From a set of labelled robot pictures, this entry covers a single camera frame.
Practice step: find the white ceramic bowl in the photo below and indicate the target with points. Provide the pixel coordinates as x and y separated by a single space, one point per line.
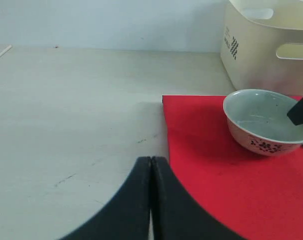
257 120

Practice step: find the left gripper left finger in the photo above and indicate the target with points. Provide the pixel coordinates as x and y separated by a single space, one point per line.
127 215

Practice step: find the cream plastic storage bin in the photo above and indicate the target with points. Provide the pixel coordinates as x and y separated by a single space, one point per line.
262 45

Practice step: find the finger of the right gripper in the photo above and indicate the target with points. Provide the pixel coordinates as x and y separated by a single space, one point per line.
295 114

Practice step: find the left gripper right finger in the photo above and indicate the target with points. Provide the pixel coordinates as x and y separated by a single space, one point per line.
174 212

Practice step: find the red table cloth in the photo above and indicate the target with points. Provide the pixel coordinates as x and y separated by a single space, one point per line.
259 197

